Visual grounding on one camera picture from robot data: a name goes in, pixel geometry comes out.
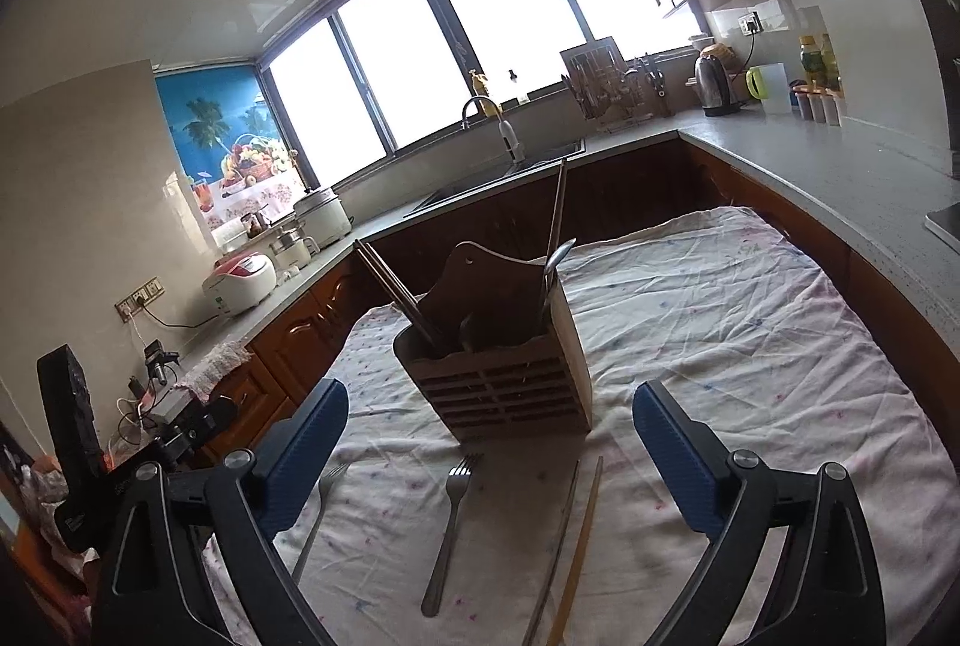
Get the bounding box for white pink rice cooker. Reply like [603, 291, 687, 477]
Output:
[202, 251, 277, 316]

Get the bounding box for white floral tablecloth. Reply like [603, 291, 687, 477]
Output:
[299, 207, 958, 644]

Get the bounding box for tall chopstick in holder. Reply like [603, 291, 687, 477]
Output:
[545, 158, 568, 258]

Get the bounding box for spice jar set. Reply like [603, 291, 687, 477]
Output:
[791, 83, 846, 127]

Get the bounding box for wooden utensil holder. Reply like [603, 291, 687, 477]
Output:
[394, 241, 592, 442]

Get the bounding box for white steamer pot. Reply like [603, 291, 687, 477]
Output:
[293, 187, 352, 247]

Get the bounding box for dish drying rack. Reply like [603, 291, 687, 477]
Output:
[560, 36, 672, 125]

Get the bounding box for yellow oil bottle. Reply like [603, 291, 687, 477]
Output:
[799, 35, 827, 88]

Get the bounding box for chrome kitchen faucet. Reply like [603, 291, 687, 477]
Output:
[460, 95, 526, 166]

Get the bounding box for stainless electric kettle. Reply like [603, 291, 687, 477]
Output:
[693, 46, 743, 118]

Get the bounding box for brown wooden chopstick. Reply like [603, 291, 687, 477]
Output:
[545, 456, 604, 646]

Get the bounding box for pink lace cloth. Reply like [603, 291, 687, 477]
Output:
[176, 342, 251, 399]

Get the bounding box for dark metal chopstick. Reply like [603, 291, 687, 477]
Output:
[521, 460, 581, 646]

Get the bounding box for metal spoon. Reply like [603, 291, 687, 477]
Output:
[537, 238, 578, 321]

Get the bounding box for wall power socket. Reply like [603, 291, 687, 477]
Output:
[114, 277, 164, 322]

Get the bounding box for beach fruit poster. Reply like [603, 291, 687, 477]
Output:
[155, 65, 306, 240]

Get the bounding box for lower wooden cabinets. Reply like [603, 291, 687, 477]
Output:
[200, 254, 382, 465]

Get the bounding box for metal fork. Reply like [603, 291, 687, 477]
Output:
[291, 462, 350, 582]
[420, 453, 483, 618]

